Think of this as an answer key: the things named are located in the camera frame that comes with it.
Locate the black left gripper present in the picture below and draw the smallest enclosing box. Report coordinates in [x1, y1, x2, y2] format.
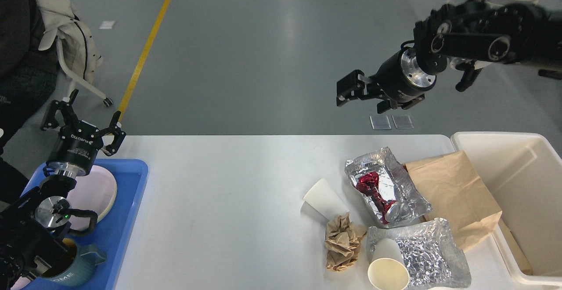
[40, 89, 126, 177]

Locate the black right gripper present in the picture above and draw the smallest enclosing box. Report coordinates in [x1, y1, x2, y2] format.
[336, 48, 437, 114]

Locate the pink plate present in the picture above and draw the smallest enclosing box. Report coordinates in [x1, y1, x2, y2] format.
[67, 165, 103, 215]

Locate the brown paper bag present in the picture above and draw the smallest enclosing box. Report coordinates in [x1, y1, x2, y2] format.
[405, 151, 502, 251]

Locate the teal green mug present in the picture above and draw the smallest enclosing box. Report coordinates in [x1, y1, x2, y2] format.
[40, 238, 107, 287]

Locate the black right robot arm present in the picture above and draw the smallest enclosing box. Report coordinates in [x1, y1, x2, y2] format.
[336, 0, 562, 114]

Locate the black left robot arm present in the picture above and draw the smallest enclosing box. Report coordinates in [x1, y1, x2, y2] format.
[0, 90, 126, 290]

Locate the white chair left background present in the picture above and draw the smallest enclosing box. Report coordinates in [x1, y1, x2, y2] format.
[26, 35, 114, 136]

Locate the beige jacket on chair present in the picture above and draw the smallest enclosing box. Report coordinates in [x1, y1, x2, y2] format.
[36, 0, 104, 83]

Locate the person in dark clothes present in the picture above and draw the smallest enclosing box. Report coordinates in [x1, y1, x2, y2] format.
[0, 0, 60, 203]

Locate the blue plastic tray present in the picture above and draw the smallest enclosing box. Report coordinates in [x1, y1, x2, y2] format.
[13, 159, 149, 290]

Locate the white paper cup lying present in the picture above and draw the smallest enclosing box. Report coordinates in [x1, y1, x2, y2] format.
[303, 178, 350, 221]

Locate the crushed red can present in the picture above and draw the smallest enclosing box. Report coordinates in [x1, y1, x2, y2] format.
[356, 171, 399, 225]

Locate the crumpled brown paper ball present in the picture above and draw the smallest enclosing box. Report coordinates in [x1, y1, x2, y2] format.
[324, 213, 367, 272]

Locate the pink ribbed cup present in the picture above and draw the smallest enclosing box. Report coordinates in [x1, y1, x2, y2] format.
[10, 277, 31, 290]

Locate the white paper cup upright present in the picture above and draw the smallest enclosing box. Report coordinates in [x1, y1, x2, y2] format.
[367, 238, 410, 290]

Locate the white plastic bin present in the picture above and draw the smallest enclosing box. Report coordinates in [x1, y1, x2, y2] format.
[451, 132, 562, 290]

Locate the crumpled foil sheet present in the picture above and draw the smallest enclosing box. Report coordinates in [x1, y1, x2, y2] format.
[367, 217, 472, 290]

